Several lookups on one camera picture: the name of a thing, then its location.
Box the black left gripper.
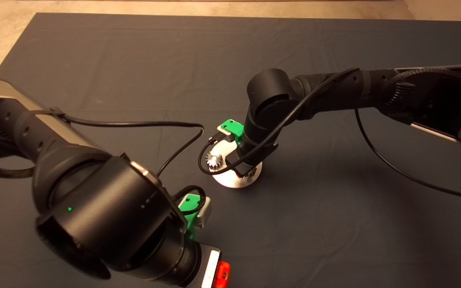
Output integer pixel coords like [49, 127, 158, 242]
[150, 240, 231, 288]

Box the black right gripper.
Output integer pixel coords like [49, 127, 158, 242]
[224, 138, 279, 178]

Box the round metal carrier plate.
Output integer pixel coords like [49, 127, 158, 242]
[208, 140, 263, 189]

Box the dark grey table cloth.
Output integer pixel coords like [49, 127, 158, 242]
[0, 13, 461, 288]

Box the right green camera mount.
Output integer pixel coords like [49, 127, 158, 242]
[219, 119, 244, 146]

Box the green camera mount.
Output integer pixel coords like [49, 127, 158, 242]
[178, 193, 206, 240]
[219, 119, 244, 146]

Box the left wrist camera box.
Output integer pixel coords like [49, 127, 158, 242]
[196, 198, 212, 229]

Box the left green camera mount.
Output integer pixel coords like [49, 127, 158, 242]
[178, 193, 206, 240]

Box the left camera black cable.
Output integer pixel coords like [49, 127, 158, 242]
[50, 107, 205, 200]

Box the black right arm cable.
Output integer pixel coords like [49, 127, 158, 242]
[355, 108, 461, 203]

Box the thick braided black cable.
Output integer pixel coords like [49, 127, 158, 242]
[0, 160, 35, 179]

